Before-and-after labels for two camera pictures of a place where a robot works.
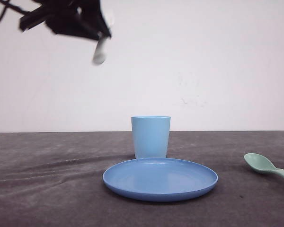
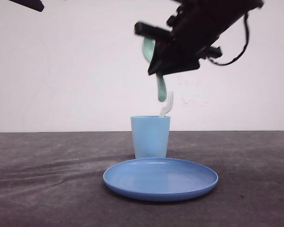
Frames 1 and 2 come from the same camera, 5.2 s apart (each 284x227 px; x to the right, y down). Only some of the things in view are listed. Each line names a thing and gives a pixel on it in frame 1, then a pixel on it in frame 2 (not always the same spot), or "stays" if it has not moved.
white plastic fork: x=102 y=49 → x=168 y=105
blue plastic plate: x=160 y=179 stays
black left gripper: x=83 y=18 → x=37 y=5
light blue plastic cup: x=150 y=136 stays
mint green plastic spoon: x=261 y=162 → x=148 y=45
